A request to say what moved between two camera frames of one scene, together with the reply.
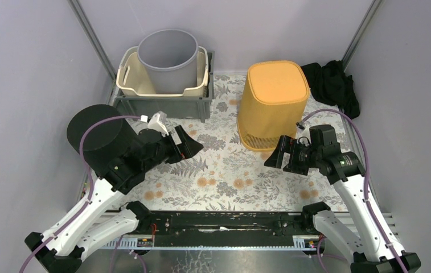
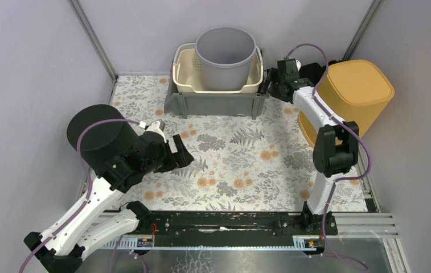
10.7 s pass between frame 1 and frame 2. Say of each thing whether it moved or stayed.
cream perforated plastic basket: moved
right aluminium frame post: stayed
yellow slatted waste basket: moved
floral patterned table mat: stayed
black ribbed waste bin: stayed
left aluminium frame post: stayed
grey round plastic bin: moved
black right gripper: moved
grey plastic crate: moved
